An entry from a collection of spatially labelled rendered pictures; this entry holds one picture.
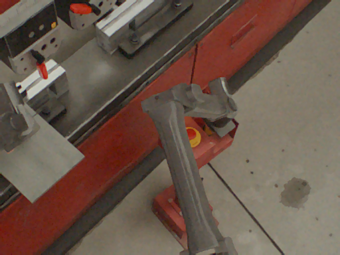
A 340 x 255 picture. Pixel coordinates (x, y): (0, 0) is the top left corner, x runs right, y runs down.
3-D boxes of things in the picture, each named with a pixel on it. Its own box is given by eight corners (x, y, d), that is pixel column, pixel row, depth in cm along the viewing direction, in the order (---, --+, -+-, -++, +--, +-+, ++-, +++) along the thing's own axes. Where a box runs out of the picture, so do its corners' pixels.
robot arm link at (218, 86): (204, 119, 153) (232, 107, 150) (192, 82, 154) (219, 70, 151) (217, 123, 164) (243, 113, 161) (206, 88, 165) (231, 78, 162)
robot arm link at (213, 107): (153, 122, 117) (197, 103, 113) (145, 97, 117) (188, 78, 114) (208, 124, 157) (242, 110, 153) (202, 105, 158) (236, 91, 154)
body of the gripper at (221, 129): (214, 102, 170) (222, 94, 163) (234, 127, 170) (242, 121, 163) (199, 113, 168) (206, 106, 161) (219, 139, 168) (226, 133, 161)
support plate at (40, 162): (32, 204, 134) (32, 202, 133) (-35, 139, 140) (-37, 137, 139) (85, 157, 140) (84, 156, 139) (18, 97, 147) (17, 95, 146)
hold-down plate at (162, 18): (129, 60, 168) (129, 54, 165) (117, 50, 169) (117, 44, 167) (192, 7, 178) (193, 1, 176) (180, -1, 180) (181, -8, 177)
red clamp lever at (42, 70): (45, 82, 139) (39, 60, 130) (34, 73, 140) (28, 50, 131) (50, 78, 140) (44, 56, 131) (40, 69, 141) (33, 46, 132)
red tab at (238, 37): (233, 49, 213) (236, 38, 206) (229, 46, 213) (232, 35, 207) (257, 28, 218) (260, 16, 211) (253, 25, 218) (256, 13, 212)
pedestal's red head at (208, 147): (187, 178, 176) (192, 153, 159) (157, 144, 180) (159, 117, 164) (232, 145, 182) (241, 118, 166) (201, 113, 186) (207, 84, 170)
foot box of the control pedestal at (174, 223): (186, 251, 233) (188, 243, 222) (150, 209, 240) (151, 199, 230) (220, 224, 239) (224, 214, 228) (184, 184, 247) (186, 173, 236)
